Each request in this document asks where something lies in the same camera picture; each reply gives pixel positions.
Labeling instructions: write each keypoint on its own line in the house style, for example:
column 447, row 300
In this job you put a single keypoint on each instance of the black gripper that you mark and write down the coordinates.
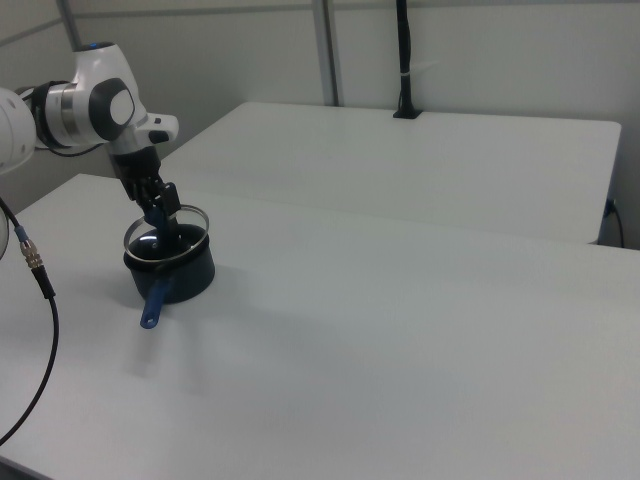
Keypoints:
column 136, row 167

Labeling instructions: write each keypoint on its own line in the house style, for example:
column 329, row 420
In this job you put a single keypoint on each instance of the black camera pole with zip tie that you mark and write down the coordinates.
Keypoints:
column 404, row 50

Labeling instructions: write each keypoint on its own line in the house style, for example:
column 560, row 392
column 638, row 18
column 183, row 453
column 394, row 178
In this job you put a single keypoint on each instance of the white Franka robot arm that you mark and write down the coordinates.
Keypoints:
column 100, row 100

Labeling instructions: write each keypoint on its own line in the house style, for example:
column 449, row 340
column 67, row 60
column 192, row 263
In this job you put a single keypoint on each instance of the glass lid with blue knob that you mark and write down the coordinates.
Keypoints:
column 191, row 222

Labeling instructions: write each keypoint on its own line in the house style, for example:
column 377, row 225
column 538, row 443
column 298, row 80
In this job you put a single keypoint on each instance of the wide grey partition post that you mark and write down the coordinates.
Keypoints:
column 327, row 50

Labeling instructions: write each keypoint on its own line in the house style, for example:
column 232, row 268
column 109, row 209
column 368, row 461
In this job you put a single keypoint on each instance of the thin grey partition post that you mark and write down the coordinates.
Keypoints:
column 71, row 25

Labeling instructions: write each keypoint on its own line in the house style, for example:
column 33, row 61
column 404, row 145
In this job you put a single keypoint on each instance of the white folding table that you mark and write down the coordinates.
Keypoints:
column 400, row 165

